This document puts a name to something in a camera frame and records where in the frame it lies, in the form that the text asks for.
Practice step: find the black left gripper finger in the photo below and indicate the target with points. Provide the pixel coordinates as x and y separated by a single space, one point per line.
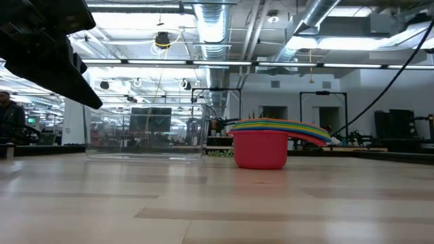
80 64
51 64

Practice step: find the clear plastic basket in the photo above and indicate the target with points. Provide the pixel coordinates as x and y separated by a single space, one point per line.
146 142

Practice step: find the green measuring cup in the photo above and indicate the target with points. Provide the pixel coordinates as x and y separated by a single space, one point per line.
268 123

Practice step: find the yellow measuring cup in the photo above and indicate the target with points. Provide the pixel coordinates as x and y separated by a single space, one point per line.
268 126

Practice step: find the red measuring cup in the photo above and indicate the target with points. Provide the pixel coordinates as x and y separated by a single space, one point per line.
261 150

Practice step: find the background black robot arm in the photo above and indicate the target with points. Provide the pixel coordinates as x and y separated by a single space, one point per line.
32 133

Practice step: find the white building column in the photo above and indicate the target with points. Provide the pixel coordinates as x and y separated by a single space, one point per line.
73 128

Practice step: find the person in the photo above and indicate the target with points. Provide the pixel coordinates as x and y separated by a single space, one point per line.
12 118
335 140

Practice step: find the dark background monitor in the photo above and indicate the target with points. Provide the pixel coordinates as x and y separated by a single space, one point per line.
151 119

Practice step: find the black equipment cabinet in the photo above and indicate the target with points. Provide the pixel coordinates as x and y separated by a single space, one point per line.
395 123

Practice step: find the silver ventilation duct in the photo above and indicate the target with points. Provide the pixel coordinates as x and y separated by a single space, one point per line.
213 30

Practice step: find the black background gantry frame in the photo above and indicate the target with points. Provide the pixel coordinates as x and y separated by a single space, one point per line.
217 89
322 93

